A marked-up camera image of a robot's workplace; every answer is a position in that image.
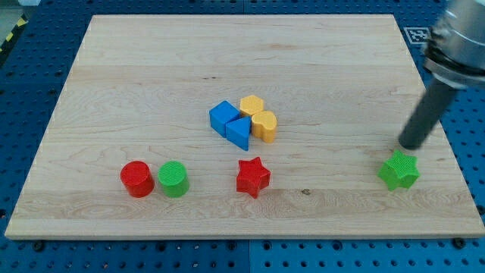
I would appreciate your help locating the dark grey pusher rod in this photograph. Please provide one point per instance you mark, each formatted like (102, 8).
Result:
(428, 112)

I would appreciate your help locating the green star block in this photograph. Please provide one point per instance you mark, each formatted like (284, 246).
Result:
(400, 170)

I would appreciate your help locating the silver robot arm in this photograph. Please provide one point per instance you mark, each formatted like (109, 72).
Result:
(454, 54)

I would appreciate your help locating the red star block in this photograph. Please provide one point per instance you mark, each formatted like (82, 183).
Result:
(252, 177)

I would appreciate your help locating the white fiducial marker tag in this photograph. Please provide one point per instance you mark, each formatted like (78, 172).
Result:
(417, 35)

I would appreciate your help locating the yellow heart block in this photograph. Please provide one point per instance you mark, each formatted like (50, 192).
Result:
(264, 126)

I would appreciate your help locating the yellow hexagon block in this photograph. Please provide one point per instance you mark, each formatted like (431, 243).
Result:
(250, 105)

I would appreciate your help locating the light wooden board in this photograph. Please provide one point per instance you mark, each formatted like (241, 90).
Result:
(141, 88)

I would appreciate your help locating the blue triangle block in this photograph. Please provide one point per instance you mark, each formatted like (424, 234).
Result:
(238, 132)

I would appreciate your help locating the blue cube block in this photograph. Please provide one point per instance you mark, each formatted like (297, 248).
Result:
(222, 114)

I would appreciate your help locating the green cylinder block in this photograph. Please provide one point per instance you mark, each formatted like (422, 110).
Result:
(173, 178)

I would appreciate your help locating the red cylinder block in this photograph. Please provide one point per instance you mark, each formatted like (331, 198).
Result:
(137, 179)

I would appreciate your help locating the yellow black hazard tape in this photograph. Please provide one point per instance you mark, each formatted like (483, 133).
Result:
(14, 35)

